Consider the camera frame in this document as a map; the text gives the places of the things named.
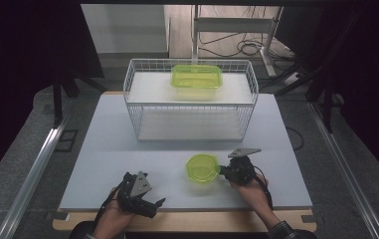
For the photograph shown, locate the person's left hand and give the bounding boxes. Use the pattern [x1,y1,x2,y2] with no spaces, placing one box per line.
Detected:
[100,187,135,231]

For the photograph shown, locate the aluminium rail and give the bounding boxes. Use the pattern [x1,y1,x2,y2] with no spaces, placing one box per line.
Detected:
[306,101,379,239]
[0,99,73,239]

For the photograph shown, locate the rectangular container with green lid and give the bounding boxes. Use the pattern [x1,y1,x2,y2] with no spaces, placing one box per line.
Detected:
[170,64,224,101]

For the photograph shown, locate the black tripod stand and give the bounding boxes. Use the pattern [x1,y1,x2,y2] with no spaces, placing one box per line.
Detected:
[51,74,109,129]
[260,59,345,134]

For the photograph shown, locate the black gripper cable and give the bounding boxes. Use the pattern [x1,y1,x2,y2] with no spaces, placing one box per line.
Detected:
[252,164,275,211]
[92,185,125,233]

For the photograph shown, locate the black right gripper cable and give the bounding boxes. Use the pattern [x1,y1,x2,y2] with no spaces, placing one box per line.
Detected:
[252,164,275,211]

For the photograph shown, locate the thin black floor cable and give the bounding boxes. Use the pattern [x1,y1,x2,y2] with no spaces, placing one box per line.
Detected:
[284,125,305,152]

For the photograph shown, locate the white metal desk frame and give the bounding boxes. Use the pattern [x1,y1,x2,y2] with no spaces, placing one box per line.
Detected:
[191,4,284,78]

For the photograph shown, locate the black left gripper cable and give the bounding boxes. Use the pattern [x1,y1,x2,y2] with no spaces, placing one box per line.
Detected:
[92,185,125,233]

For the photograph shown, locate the black curtain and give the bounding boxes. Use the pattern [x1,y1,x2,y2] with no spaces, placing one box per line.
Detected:
[0,0,105,194]
[284,0,379,191]

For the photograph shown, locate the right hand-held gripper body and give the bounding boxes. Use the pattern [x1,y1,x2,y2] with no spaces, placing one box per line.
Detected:
[225,146,263,186]

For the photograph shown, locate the black floor cables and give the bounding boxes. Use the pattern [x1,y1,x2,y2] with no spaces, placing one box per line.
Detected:
[198,5,297,59]

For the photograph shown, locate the person's right hand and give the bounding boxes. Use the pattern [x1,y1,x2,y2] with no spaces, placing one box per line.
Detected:
[229,174,271,215]

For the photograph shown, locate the round container with green lid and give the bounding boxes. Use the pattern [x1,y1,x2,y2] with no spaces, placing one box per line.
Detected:
[185,152,222,195]

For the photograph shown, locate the wooden table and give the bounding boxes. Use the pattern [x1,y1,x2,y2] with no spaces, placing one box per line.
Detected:
[52,91,318,233]

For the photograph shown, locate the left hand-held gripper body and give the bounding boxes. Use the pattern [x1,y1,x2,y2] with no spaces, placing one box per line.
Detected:
[116,170,154,214]

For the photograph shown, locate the white wire shelf rack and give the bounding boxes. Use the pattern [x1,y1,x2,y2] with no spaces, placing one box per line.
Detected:
[122,58,260,143]

